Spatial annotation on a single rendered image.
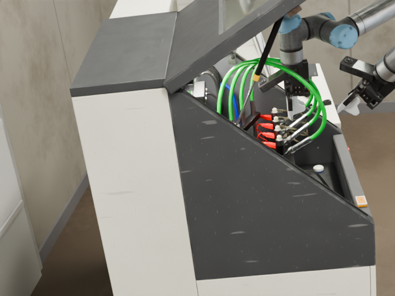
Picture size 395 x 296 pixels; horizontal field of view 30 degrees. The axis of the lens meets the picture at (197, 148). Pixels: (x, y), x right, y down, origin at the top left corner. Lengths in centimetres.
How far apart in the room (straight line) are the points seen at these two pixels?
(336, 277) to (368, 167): 229
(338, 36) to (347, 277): 77
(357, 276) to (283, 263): 25
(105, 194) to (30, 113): 187
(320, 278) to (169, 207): 55
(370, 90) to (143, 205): 77
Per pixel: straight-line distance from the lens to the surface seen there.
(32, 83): 416
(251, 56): 282
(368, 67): 220
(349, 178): 261
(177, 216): 231
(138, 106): 214
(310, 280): 245
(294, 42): 241
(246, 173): 223
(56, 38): 453
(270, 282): 245
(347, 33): 233
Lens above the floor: 222
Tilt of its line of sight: 26 degrees down
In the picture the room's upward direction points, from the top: 8 degrees counter-clockwise
